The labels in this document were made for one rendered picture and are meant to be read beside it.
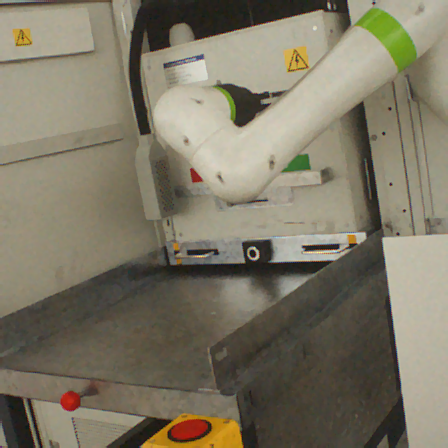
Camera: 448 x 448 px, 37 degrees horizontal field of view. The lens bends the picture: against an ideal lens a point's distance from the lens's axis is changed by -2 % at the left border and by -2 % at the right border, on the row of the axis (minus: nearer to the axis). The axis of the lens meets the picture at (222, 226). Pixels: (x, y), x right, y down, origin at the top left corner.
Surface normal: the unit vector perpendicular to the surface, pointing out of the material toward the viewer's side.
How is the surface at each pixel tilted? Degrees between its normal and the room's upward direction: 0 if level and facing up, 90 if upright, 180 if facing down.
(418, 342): 90
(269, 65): 90
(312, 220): 90
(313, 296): 90
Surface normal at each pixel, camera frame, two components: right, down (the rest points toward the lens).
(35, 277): 0.65, 0.01
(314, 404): 0.82, -0.05
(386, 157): -0.54, 0.24
